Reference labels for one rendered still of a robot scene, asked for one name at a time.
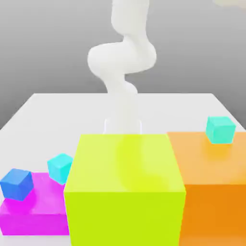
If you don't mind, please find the small cyan cube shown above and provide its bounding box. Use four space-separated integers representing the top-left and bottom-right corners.
47 153 74 185

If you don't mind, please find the small turquoise cube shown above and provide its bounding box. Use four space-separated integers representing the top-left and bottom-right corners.
205 115 236 145

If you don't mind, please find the small blue cube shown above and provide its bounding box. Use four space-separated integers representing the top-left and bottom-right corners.
0 168 35 202

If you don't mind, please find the large yellow-green box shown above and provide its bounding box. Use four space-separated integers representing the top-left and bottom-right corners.
63 134 187 246

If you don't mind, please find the large orange box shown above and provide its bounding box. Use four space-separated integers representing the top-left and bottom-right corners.
166 131 246 246

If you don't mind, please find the large magenta box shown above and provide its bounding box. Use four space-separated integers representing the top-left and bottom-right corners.
0 172 70 236

